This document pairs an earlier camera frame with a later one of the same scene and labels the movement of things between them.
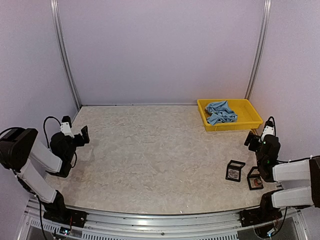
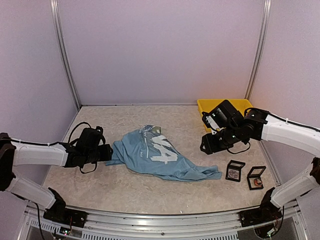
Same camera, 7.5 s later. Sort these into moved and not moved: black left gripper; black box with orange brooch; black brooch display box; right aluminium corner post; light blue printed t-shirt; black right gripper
Moved: black right gripper; light blue printed t-shirt; black left gripper
Not moved: black brooch display box; right aluminium corner post; black box with orange brooch
